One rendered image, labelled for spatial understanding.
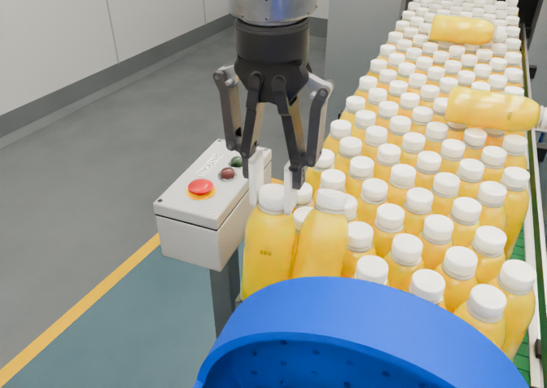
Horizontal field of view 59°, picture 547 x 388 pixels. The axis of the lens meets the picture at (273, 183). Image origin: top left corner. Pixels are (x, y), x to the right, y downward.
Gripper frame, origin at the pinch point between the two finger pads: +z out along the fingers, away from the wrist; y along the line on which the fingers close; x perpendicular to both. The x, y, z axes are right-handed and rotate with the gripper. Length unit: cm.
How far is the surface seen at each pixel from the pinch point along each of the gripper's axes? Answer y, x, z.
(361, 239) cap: 10.8, 4.1, 9.1
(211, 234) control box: -8.6, -1.6, 9.7
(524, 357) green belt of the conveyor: 35.6, 8.3, 27.1
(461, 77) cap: 19, 69, 10
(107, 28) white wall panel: -228, 241, 75
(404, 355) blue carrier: 19.0, -24.1, -6.5
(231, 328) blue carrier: 5.4, -22.7, -1.4
